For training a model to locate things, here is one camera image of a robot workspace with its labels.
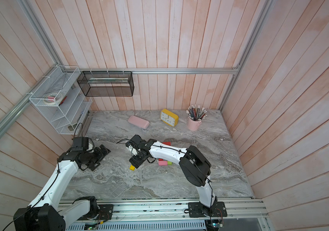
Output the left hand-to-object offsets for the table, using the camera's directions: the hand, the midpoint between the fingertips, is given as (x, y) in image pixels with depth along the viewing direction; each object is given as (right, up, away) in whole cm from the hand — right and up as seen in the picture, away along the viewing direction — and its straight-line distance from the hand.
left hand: (106, 157), depth 82 cm
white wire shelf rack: (-21, +23, -3) cm, 31 cm away
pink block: (+33, -5, +8) cm, 34 cm away
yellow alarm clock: (+38, +24, +25) cm, 51 cm away
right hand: (+17, -3, +5) cm, 18 cm away
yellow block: (+14, -7, +5) cm, 16 cm away
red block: (+32, -4, +10) cm, 33 cm away
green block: (+37, -5, +8) cm, 38 cm away
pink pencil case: (+14, +21, +29) cm, 38 cm away
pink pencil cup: (+55, +19, +22) cm, 62 cm away
